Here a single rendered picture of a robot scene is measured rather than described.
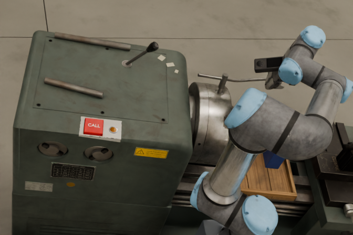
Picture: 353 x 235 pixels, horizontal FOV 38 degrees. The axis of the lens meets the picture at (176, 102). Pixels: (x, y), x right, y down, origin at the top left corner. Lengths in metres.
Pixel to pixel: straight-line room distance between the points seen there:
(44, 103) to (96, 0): 2.55
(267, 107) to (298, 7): 3.71
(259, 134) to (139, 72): 0.77
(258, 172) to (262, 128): 1.02
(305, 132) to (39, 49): 1.05
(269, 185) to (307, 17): 2.84
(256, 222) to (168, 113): 0.50
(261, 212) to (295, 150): 0.38
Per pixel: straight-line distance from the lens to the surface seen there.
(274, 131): 1.22
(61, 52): 1.91
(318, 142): 1.26
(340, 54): 4.61
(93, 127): 1.67
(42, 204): 2.04
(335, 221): 2.20
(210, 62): 3.94
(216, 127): 1.88
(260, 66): 1.77
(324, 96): 1.45
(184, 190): 2.10
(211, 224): 1.76
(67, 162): 1.79
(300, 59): 1.60
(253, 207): 1.56
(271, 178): 2.23
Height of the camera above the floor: 2.57
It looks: 46 degrees down
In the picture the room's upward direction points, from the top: 20 degrees clockwise
